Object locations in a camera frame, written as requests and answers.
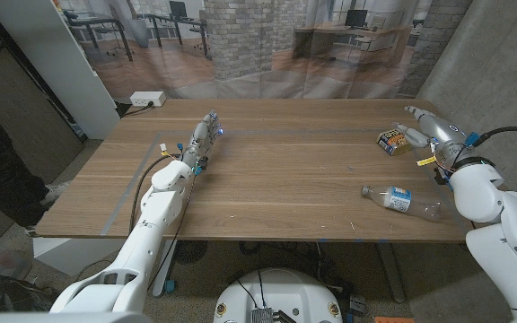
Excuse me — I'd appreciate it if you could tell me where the black round fan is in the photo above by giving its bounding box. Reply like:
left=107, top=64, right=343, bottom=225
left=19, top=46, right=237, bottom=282
left=173, top=240, right=209, bottom=265

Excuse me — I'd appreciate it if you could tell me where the black power strip cable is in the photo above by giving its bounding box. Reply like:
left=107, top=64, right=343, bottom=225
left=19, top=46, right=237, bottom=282
left=118, top=101, right=154, bottom=118

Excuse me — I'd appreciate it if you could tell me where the grey metal table leg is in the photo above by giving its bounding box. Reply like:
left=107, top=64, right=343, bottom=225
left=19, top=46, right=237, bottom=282
left=377, top=241, right=407, bottom=304

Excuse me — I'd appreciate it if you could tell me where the white box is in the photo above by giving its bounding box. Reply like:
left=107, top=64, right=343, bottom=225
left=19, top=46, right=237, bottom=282
left=32, top=236, right=127, bottom=277

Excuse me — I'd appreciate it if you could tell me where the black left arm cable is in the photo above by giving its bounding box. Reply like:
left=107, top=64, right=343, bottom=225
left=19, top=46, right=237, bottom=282
left=128, top=153, right=183, bottom=234

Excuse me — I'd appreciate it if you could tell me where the dark wooden door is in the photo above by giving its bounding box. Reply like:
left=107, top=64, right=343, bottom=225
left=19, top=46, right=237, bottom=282
left=0, top=0, right=84, bottom=237

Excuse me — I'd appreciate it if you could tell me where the clear plastic water bottle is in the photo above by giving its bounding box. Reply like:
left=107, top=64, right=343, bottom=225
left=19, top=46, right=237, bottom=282
left=360, top=184, right=443, bottom=223

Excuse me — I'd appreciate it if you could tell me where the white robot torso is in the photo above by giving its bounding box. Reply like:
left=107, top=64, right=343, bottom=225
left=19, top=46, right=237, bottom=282
left=213, top=267, right=344, bottom=323

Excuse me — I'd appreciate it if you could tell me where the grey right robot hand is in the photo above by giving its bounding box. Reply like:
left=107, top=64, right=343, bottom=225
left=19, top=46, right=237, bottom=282
left=391, top=105, right=470, bottom=170

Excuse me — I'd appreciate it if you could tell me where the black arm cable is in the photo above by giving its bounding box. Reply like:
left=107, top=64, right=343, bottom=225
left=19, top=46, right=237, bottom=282
left=128, top=153, right=183, bottom=234
left=471, top=126, right=517, bottom=149

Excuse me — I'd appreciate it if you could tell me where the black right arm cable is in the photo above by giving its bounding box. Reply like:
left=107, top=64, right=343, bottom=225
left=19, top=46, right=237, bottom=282
left=471, top=126, right=517, bottom=149

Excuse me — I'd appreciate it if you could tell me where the white partition panel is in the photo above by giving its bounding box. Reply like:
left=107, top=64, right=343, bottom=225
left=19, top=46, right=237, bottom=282
left=0, top=0, right=120, bottom=140

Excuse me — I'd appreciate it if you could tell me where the printed office backdrop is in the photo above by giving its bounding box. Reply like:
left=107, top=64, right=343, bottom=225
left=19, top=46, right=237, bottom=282
left=56, top=0, right=473, bottom=100

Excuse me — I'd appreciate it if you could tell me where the white table leg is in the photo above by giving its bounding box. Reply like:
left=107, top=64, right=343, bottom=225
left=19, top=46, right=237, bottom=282
left=152, top=240, right=178, bottom=298

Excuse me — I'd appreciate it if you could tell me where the white power strip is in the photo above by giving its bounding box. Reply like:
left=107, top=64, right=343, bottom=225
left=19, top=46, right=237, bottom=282
left=129, top=91, right=167, bottom=108

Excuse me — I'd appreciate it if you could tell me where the black bag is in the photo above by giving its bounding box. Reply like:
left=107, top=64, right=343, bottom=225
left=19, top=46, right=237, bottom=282
left=0, top=273, right=60, bottom=313

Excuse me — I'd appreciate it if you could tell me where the spam can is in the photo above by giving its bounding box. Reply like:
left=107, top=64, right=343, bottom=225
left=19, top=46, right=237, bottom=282
left=376, top=128, right=413, bottom=157

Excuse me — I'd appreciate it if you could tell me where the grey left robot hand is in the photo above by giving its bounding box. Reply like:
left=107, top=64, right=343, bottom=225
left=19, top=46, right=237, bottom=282
left=180, top=109, right=224, bottom=177

